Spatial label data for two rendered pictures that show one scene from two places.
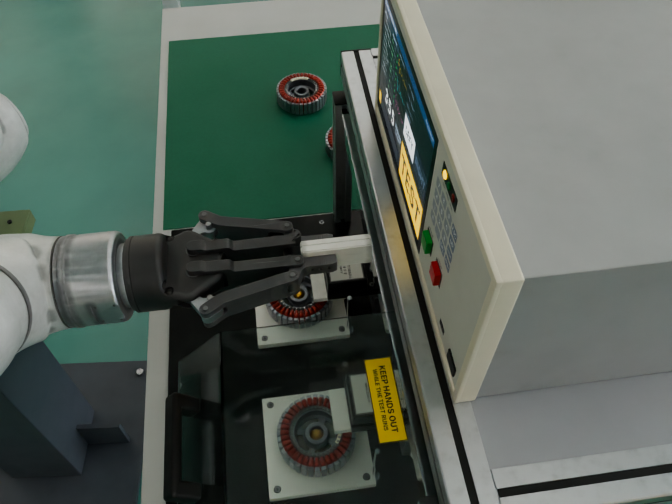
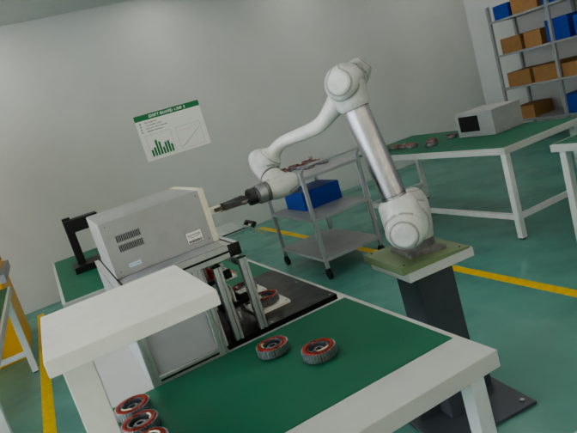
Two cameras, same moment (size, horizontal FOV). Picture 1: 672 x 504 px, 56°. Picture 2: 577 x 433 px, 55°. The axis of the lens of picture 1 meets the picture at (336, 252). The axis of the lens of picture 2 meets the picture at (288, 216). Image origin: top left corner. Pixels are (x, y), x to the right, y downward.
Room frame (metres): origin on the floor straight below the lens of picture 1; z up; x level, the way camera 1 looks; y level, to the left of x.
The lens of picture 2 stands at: (2.72, -0.31, 1.53)
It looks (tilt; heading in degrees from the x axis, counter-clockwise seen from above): 11 degrees down; 165
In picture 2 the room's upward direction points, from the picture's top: 17 degrees counter-clockwise
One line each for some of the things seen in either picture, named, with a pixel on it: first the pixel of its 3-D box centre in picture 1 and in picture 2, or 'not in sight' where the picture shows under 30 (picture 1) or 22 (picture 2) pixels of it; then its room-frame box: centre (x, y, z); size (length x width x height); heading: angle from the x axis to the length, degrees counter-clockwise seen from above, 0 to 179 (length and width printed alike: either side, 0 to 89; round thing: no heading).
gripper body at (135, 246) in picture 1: (177, 269); (246, 198); (0.36, 0.16, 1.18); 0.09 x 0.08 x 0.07; 98
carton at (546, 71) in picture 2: not in sight; (555, 69); (-3.81, 5.78, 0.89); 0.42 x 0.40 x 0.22; 10
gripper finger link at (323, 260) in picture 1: (312, 272); not in sight; (0.36, 0.02, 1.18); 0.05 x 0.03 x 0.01; 98
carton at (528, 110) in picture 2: not in sight; (533, 108); (-4.31, 5.71, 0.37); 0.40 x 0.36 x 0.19; 98
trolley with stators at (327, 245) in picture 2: not in sight; (319, 210); (-2.05, 1.26, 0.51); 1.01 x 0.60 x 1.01; 8
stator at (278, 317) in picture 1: (298, 295); (264, 298); (0.58, 0.06, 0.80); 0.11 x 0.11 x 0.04
